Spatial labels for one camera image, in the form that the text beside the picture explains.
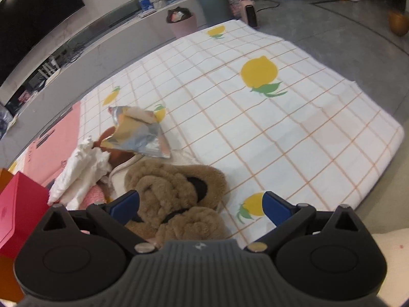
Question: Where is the pink space heater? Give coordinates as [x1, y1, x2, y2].
[240, 0, 261, 29]

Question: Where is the white marble TV console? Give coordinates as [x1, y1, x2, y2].
[0, 0, 211, 167]

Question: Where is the orange round pot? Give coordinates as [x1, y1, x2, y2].
[388, 9, 409, 36]

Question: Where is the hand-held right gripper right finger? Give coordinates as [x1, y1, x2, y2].
[244, 191, 368, 253]

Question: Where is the white paper towel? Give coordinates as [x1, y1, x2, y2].
[48, 136, 112, 207]

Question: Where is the red box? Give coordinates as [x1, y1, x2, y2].
[0, 171, 50, 259]

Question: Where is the fluffy brown slipper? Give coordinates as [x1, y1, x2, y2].
[126, 206, 227, 249]
[124, 163, 229, 221]

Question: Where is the white router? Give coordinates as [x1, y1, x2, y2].
[38, 56, 61, 77]

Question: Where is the pink trash bin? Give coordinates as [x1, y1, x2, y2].
[166, 7, 198, 38]

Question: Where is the pink printed sheet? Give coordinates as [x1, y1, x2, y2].
[9, 101, 82, 187]

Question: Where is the grey trash can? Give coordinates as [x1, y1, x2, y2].
[195, 0, 232, 28]

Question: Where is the black television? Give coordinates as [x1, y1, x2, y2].
[0, 0, 86, 85]

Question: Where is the silver foil snack bag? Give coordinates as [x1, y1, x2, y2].
[103, 105, 172, 159]

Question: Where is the pink and white knitted piece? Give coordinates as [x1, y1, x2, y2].
[80, 185, 108, 212]

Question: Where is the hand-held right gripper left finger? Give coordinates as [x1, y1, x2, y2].
[38, 190, 158, 256]

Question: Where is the brown sponge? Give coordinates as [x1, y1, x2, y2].
[93, 127, 135, 167]

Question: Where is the lemon print checked blanket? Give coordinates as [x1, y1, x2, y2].
[78, 19, 404, 250]

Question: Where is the blue tissue box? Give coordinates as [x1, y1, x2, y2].
[139, 0, 167, 12]

